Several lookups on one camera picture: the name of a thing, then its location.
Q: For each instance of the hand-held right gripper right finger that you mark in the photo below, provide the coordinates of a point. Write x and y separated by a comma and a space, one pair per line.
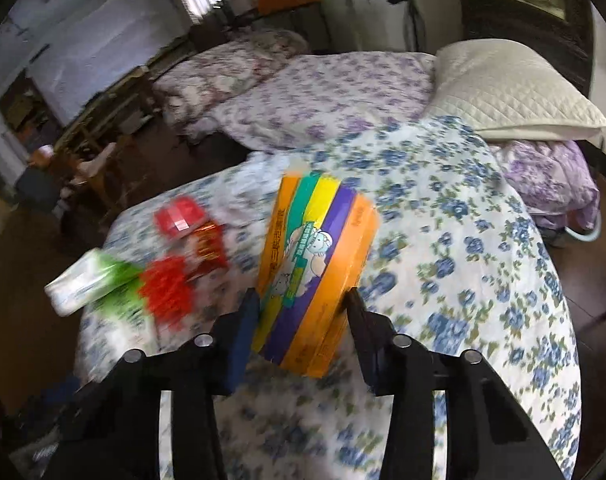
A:
370, 355

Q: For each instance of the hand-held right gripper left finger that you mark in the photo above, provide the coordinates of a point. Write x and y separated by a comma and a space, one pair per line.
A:
243, 335

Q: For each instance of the red gold candy packet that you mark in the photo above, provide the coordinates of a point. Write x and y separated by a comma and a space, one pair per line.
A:
208, 252

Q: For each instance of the red foam mesh sleeve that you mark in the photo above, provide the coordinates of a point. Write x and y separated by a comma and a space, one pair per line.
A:
165, 290

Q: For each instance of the orange striped cardboard box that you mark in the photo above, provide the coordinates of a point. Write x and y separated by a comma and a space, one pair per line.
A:
323, 270

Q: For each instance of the red foil snack wrapper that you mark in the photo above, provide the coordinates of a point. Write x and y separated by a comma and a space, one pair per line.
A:
178, 217

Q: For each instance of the white green tissue packet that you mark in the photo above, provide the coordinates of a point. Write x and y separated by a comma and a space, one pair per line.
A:
83, 282

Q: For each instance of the blue floral blanket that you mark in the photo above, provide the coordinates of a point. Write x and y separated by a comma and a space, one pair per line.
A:
458, 260

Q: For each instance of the wooden chair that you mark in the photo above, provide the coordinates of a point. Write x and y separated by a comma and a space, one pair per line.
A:
98, 165

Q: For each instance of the dark blue chair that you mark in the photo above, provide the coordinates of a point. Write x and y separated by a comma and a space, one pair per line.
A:
35, 187

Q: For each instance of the purple floral bedsheet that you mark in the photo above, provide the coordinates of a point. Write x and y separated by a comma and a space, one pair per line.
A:
333, 95

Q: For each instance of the long wooden table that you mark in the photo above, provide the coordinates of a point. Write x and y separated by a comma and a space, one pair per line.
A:
113, 105

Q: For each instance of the folded maroon floral quilt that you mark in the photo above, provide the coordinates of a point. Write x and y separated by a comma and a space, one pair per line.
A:
223, 70

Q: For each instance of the pink cup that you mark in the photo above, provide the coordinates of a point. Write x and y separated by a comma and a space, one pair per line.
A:
45, 151

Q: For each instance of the white quilted pillow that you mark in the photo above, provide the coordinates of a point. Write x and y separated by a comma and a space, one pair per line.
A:
508, 90

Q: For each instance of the flat orange box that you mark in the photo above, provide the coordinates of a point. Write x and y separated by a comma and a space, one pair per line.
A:
288, 1

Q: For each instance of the white cloth cover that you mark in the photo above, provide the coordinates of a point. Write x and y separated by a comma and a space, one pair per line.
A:
108, 25

